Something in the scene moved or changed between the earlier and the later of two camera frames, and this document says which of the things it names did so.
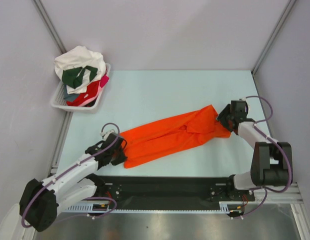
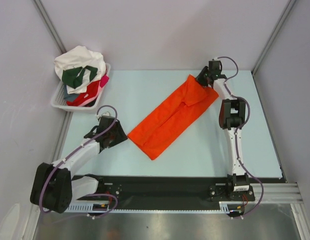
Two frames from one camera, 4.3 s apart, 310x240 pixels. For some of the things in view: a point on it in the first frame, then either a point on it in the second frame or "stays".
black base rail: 170,192 stays
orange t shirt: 151,142 -> 159,132
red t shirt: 92,91 stays
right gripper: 228,118 -> 203,77
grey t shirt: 69,97 stays
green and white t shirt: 74,77 stays
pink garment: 104,80 stays
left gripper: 121,159 -> 121,136
